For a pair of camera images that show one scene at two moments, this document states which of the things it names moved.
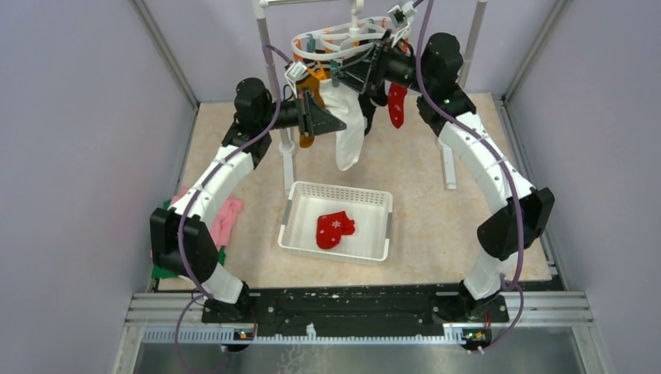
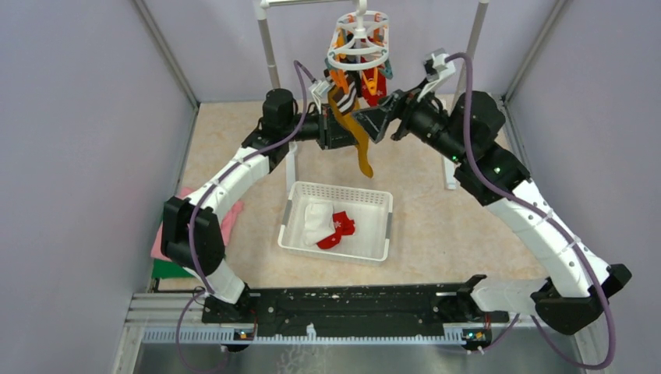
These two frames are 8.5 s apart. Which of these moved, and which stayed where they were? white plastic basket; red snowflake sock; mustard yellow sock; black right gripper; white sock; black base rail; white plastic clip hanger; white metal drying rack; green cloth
Moved: white sock; mustard yellow sock; white plastic clip hanger; black right gripper
Stayed: green cloth; white plastic basket; red snowflake sock; black base rail; white metal drying rack
